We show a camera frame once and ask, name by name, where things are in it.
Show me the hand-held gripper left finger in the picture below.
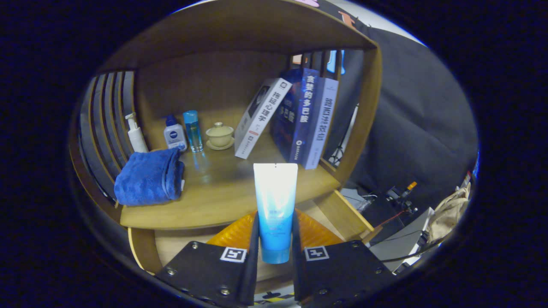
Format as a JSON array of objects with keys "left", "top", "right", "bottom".
[{"left": 155, "top": 212, "right": 260, "bottom": 308}]

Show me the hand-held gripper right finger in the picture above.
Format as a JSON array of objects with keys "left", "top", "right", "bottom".
[{"left": 291, "top": 210, "right": 394, "bottom": 306}]

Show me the blue and white tube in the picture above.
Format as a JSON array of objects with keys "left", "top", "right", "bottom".
[{"left": 253, "top": 163, "right": 298, "bottom": 264}]

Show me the wooden countertop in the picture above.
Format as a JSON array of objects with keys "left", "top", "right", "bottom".
[{"left": 120, "top": 128, "right": 343, "bottom": 231}]

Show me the wooden cabinet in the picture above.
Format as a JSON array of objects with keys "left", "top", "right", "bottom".
[{"left": 71, "top": 0, "right": 383, "bottom": 231}]

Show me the grey flat panel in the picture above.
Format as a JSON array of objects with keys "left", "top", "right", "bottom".
[{"left": 369, "top": 207, "right": 434, "bottom": 272}]

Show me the black tripod stand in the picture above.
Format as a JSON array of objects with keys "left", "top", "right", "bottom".
[{"left": 330, "top": 105, "right": 359, "bottom": 166}]

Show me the black and orange device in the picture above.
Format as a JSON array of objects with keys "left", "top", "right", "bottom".
[{"left": 385, "top": 181, "right": 418, "bottom": 214}]

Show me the beige lidded teacup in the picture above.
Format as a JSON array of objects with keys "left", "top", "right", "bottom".
[{"left": 205, "top": 122, "right": 235, "bottom": 151}]

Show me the blue folded towel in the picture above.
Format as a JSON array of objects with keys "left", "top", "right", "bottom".
[{"left": 114, "top": 148, "right": 185, "bottom": 207}]

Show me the lavender book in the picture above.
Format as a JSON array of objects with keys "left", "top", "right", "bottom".
[{"left": 303, "top": 77, "right": 340, "bottom": 170}]

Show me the clear blue bottle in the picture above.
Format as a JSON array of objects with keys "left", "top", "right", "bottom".
[{"left": 183, "top": 110, "right": 204, "bottom": 153}]

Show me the dark blue book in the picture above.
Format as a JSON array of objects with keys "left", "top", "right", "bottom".
[{"left": 270, "top": 68, "right": 319, "bottom": 164}]

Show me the white book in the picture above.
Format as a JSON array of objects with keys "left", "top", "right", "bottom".
[{"left": 234, "top": 78, "right": 293, "bottom": 160}]

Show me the white bottle with blue cap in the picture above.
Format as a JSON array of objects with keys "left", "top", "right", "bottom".
[{"left": 164, "top": 114, "right": 188, "bottom": 152}]

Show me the beige cloth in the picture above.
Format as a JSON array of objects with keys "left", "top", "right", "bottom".
[{"left": 428, "top": 183, "right": 471, "bottom": 243}]

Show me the white pump bottle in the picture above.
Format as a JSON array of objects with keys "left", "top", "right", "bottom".
[{"left": 125, "top": 113, "right": 149, "bottom": 153}]

